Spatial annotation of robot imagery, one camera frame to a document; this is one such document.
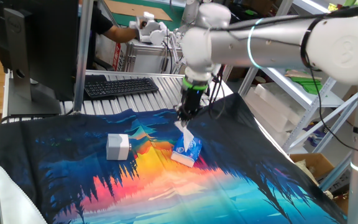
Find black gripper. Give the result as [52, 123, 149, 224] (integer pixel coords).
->
[175, 88, 207, 128]

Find bare person forearm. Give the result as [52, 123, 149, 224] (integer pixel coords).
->
[103, 24, 139, 44]

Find blue tissue pack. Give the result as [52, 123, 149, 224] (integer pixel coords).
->
[170, 136, 203, 168]

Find silver metal case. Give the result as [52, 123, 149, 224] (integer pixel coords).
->
[124, 40, 183, 74]

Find black keyboard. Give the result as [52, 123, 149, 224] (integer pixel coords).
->
[83, 77, 160, 100]

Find grey box with green button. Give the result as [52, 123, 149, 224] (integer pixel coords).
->
[106, 133, 132, 161]

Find colourful landscape print cloth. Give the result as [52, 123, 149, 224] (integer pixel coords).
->
[0, 93, 347, 224]

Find white foam blocks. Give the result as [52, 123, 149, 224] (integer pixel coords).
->
[244, 82, 303, 134]

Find white haptic controller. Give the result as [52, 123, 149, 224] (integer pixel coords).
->
[129, 11, 169, 44]

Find grey case red label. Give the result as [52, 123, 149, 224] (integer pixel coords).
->
[94, 32, 126, 72]

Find green mat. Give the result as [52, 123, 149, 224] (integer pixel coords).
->
[113, 0, 186, 30]

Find white metal shelf rack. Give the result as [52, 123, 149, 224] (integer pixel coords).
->
[237, 0, 358, 153]

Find brown cardboard sheet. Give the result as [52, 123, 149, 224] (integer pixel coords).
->
[104, 0, 173, 22]

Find green sheet on shelf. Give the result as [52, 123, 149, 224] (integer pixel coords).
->
[290, 77, 323, 96]

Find person torso black shirt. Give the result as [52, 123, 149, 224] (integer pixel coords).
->
[87, 2, 113, 68]

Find brown cardboard box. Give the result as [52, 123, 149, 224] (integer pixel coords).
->
[289, 152, 351, 215]

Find black computer monitor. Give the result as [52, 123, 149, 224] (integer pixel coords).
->
[0, 0, 80, 118]

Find black device in box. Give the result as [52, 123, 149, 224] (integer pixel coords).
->
[318, 169, 351, 194]

